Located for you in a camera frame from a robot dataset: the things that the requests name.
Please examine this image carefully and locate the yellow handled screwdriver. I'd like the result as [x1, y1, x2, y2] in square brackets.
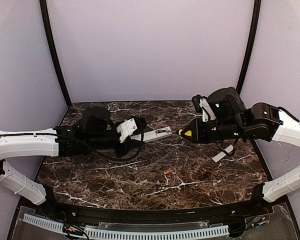
[175, 129, 192, 137]

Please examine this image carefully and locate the white battery cover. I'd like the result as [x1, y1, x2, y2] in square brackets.
[212, 145, 234, 163]

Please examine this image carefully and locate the white remote control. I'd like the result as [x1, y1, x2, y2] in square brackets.
[142, 126, 173, 143]

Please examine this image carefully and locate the orange battery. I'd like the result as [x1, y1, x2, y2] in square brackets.
[164, 170, 174, 175]

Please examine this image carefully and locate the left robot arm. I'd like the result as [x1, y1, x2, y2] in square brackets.
[0, 106, 147, 206]

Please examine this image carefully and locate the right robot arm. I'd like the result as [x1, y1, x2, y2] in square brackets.
[178, 87, 300, 203]

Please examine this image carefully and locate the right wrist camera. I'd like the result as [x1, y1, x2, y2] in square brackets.
[191, 94, 216, 122]

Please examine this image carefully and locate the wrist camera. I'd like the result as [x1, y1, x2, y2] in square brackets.
[115, 117, 147, 144]
[191, 94, 216, 122]

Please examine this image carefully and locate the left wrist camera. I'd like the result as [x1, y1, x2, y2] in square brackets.
[115, 117, 147, 144]

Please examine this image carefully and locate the black front table rail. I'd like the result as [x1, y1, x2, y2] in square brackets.
[43, 202, 257, 225]

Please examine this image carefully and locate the black right frame post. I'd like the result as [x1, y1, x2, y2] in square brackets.
[236, 0, 262, 94]

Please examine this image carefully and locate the black frame post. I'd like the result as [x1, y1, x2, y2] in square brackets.
[39, 0, 72, 108]
[236, 0, 262, 94]

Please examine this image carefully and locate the white slotted cable duct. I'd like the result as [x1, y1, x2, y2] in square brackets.
[22, 213, 230, 240]

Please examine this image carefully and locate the black left frame post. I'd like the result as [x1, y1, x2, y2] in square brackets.
[39, 0, 72, 108]

